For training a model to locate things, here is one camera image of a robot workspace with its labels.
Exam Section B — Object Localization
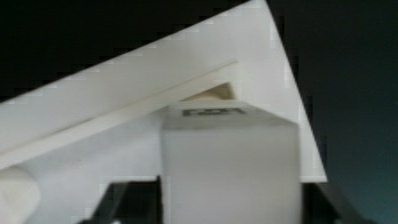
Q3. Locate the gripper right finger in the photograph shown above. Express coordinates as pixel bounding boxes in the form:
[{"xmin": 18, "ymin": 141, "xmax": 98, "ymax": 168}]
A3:
[{"xmin": 302, "ymin": 183, "xmax": 377, "ymax": 224}]

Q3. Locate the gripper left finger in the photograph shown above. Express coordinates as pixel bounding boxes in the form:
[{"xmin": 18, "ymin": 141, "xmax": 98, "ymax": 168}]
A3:
[{"xmin": 82, "ymin": 178, "xmax": 162, "ymax": 224}]

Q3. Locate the white square table top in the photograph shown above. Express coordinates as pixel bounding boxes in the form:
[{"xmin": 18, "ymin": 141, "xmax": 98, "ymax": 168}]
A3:
[{"xmin": 0, "ymin": 63, "xmax": 238, "ymax": 224}]

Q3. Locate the white right fence rail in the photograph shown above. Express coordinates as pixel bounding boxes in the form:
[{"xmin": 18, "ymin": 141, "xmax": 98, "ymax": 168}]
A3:
[{"xmin": 0, "ymin": 0, "xmax": 327, "ymax": 182}]

